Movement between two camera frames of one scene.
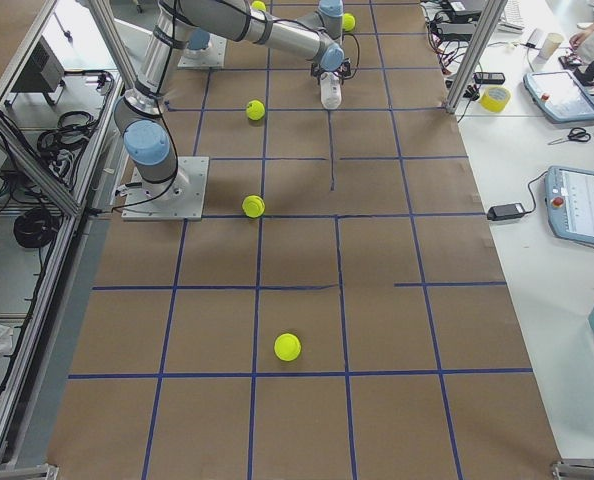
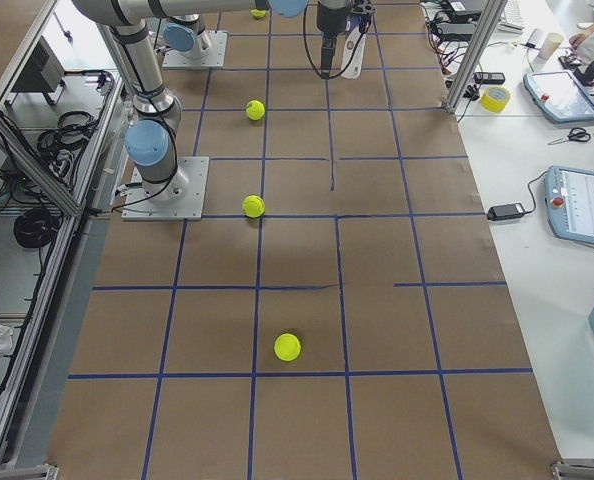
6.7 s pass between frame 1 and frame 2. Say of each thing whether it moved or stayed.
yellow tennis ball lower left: stayed
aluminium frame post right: stayed
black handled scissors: stayed
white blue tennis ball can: moved
